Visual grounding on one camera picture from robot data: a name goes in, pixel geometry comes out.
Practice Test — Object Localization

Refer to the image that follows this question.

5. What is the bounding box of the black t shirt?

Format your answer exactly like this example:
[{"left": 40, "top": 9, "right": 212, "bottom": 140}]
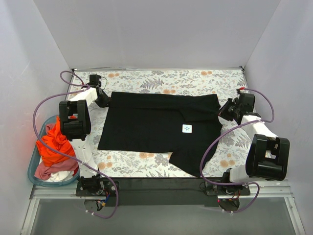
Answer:
[{"left": 98, "top": 92, "right": 222, "bottom": 177}]

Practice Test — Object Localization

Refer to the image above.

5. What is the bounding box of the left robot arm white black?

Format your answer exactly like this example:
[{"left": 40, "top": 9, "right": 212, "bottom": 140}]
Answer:
[{"left": 59, "top": 74, "right": 111, "bottom": 179}]

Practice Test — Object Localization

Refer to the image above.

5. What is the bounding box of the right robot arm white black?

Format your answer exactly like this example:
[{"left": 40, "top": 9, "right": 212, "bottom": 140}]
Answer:
[{"left": 219, "top": 93, "right": 290, "bottom": 195}]

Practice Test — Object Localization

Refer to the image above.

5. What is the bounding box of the floral patterned table mat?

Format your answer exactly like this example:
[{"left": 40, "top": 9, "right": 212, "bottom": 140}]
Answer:
[{"left": 64, "top": 69, "right": 274, "bottom": 179}]

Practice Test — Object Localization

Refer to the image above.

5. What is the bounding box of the orange t shirt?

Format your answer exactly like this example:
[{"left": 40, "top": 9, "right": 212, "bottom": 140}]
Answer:
[{"left": 36, "top": 116, "right": 75, "bottom": 166}]

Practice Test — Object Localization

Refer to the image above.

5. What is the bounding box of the white t shirt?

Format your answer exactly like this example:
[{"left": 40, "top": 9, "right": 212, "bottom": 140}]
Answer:
[{"left": 46, "top": 171, "right": 74, "bottom": 183}]

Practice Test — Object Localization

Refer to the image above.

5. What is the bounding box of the teal plastic laundry basket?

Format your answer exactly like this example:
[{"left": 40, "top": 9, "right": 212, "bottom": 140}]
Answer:
[{"left": 27, "top": 116, "right": 79, "bottom": 188}]

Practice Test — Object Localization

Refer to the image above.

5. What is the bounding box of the pink t shirt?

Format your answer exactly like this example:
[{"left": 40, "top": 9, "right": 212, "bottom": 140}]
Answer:
[{"left": 35, "top": 124, "right": 79, "bottom": 181}]

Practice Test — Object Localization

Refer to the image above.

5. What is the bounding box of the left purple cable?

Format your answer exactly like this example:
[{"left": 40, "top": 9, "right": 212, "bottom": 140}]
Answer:
[{"left": 32, "top": 70, "right": 120, "bottom": 219}]

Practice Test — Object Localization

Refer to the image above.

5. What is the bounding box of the purple cable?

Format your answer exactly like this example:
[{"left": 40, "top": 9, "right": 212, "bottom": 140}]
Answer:
[
  {"left": 199, "top": 87, "right": 275, "bottom": 214},
  {"left": 32, "top": 70, "right": 120, "bottom": 219}
]

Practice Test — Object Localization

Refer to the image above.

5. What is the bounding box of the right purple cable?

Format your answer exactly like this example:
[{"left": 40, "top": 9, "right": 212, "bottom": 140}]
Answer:
[{"left": 199, "top": 87, "right": 275, "bottom": 214}]

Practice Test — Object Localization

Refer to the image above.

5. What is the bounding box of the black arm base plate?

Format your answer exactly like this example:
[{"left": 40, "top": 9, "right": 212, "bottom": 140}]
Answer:
[{"left": 75, "top": 177, "right": 251, "bottom": 208}]

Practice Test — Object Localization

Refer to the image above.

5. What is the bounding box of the aluminium frame rail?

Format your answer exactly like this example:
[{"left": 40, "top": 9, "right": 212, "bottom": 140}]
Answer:
[{"left": 22, "top": 181, "right": 305, "bottom": 235}]

